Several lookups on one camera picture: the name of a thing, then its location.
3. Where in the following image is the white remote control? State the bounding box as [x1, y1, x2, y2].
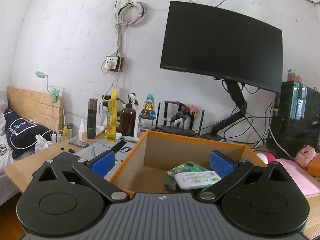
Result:
[175, 171, 221, 190]

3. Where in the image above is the green tissue pack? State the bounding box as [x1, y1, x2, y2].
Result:
[164, 161, 212, 193]

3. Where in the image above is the orange box lid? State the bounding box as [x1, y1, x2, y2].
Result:
[307, 154, 320, 178]

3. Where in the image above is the small black remote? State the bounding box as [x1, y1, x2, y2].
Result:
[67, 140, 89, 148]

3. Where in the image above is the white computer mouse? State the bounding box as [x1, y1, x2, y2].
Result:
[256, 153, 269, 165]

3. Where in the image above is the yellow spray bottle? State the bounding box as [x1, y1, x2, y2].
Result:
[105, 88, 118, 142]

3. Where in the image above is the magenta computer mouse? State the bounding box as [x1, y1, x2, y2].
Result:
[264, 153, 277, 164]

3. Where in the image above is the orange open cardboard box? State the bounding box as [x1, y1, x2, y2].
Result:
[109, 131, 266, 196]

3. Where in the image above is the black router with antennas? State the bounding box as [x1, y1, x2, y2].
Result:
[155, 101, 205, 137]

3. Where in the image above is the brown glass bottle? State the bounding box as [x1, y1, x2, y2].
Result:
[120, 103, 136, 137]

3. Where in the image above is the black cosmetic bottle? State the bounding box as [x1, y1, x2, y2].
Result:
[87, 98, 98, 139]

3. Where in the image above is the pink plush toy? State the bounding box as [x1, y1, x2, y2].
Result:
[296, 145, 316, 168]

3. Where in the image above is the pink desk mat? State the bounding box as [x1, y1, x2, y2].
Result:
[276, 159, 319, 197]

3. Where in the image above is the blue haired anime figure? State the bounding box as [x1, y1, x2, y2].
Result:
[139, 94, 156, 120]

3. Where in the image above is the black haired anime figure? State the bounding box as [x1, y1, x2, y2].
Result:
[128, 93, 139, 110]

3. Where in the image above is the navy pillow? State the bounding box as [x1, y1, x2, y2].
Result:
[4, 107, 55, 160]

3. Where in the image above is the black glass PC tower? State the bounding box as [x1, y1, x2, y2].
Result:
[267, 81, 319, 158]

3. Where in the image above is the wooden headboard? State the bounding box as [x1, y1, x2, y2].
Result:
[7, 86, 64, 132]

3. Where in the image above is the green clip lamp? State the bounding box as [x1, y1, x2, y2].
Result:
[35, 71, 61, 103]

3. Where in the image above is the small wicker basket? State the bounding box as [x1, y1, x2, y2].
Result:
[287, 69, 302, 83]

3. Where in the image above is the black curved monitor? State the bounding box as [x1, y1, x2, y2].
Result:
[160, 1, 283, 93]

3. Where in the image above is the wall power socket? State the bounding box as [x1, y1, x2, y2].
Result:
[102, 56, 124, 73]

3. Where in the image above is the coiled white wall cable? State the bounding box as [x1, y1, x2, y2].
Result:
[114, 2, 148, 27]

